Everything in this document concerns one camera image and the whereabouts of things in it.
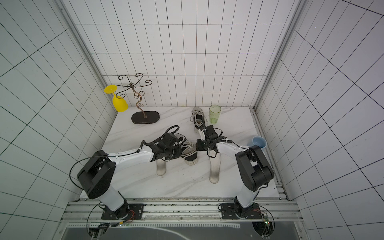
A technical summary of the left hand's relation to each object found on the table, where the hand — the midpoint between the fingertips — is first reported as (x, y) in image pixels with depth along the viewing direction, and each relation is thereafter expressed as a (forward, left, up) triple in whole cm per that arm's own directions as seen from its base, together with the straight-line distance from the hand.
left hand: (179, 156), depth 88 cm
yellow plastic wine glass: (+28, +39, +16) cm, 51 cm away
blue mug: (+9, -50, +3) cm, 51 cm away
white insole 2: (-5, -20, +9) cm, 23 cm away
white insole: (-5, +11, -4) cm, 13 cm away
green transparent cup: (+30, -23, +9) cm, 39 cm away
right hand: (+10, -12, 0) cm, 15 cm away
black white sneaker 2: (+28, -11, +3) cm, 30 cm away
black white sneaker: (+1, -6, +1) cm, 6 cm away
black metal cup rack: (+33, +30, -2) cm, 45 cm away
